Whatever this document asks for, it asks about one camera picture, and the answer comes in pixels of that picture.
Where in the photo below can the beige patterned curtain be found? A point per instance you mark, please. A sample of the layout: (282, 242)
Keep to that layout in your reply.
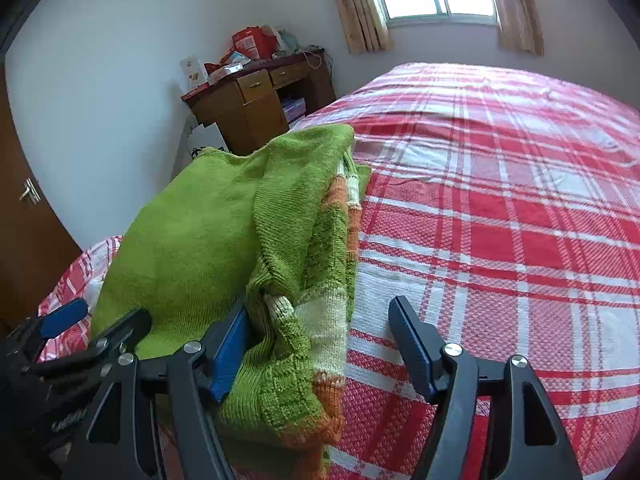
(360, 10)
(515, 15)

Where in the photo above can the brown wooden desk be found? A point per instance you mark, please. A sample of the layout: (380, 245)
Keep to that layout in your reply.
(245, 115)

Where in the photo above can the white upright box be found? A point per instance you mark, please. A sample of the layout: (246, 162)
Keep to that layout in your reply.
(194, 70)

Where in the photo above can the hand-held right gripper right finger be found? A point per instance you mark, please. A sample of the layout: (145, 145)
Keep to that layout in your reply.
(412, 345)

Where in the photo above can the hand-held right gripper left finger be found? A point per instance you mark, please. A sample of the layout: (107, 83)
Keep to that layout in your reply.
(230, 355)

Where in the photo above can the white paper bag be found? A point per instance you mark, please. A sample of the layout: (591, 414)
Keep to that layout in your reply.
(207, 140)

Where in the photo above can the stacked boxes under desk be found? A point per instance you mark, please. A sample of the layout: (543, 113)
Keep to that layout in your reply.
(293, 109)

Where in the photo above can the red plaid bed sheet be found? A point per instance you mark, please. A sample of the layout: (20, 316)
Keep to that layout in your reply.
(500, 210)

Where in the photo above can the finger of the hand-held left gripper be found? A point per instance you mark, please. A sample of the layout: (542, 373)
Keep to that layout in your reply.
(62, 317)
(110, 337)

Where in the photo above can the pale plastic bag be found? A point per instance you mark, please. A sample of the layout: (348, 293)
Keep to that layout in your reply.
(286, 40)

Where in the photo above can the green orange striped knit sweater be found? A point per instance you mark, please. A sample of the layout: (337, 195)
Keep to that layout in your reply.
(200, 230)

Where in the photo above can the flat red box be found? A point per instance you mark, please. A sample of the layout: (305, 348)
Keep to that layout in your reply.
(194, 93)

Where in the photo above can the brown wooden door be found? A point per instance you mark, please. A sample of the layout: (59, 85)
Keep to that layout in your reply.
(30, 250)

